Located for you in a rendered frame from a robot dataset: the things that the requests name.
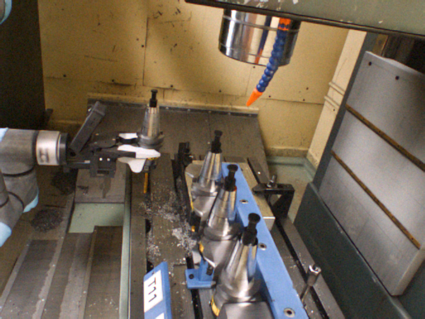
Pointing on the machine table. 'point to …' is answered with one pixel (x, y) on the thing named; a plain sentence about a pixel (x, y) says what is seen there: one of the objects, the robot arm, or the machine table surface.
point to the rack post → (198, 277)
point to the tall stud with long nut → (314, 271)
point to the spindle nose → (254, 37)
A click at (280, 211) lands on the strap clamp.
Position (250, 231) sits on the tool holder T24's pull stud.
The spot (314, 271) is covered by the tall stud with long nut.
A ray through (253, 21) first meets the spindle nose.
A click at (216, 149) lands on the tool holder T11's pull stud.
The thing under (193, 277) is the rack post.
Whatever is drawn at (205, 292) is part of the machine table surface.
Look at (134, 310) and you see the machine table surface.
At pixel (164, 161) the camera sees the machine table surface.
